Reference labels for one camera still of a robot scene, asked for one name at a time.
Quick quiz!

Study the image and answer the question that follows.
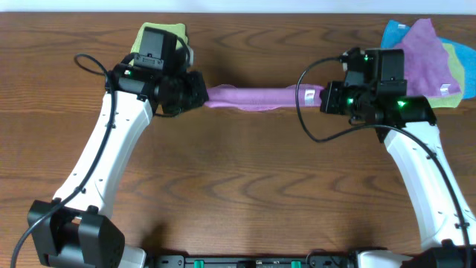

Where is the purple microfiber cloth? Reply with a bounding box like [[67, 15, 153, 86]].
[[205, 84, 324, 112]]

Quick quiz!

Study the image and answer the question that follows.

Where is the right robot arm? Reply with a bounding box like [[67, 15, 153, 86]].
[[319, 82, 475, 267]]

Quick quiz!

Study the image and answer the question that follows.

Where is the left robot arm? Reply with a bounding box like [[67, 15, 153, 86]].
[[25, 63, 208, 267]]

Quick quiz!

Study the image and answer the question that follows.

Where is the folded green cloth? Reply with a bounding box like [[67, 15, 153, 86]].
[[130, 22, 189, 53]]

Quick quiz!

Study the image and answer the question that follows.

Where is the purple cloth in pile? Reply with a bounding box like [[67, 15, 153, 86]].
[[394, 19, 461, 98]]

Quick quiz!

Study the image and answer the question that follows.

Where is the blue cloth in pile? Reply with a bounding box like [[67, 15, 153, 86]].
[[381, 20, 475, 99]]

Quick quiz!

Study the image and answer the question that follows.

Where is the green cloth in pile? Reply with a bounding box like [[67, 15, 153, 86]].
[[427, 42, 466, 109]]

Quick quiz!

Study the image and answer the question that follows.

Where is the right black cable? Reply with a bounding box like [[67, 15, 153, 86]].
[[295, 55, 473, 268]]

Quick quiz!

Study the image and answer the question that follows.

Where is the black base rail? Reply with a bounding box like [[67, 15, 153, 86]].
[[144, 255, 356, 268]]

